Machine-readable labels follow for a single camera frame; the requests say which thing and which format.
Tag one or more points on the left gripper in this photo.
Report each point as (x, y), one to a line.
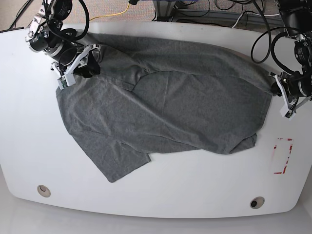
(295, 90)

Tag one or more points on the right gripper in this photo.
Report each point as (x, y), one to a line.
(65, 54)

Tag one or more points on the grey t-shirt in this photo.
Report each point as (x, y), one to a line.
(163, 96)

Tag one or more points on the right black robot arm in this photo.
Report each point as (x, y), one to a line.
(46, 29)

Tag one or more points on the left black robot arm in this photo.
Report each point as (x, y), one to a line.
(297, 18)

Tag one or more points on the red tape rectangle marking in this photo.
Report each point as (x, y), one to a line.
(281, 155)

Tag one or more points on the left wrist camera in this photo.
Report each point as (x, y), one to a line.
(289, 114)

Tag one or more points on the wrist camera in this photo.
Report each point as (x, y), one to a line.
(62, 83)
(289, 114)

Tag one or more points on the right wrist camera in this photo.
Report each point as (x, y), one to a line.
(62, 83)

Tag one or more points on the aluminium frame stand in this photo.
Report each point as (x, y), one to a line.
(179, 11)

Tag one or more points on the right table cable grommet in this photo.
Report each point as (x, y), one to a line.
(257, 202)

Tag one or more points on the table cable grommet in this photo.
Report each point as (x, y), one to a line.
(257, 202)
(43, 191)

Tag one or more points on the left table cable grommet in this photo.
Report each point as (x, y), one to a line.
(43, 191)

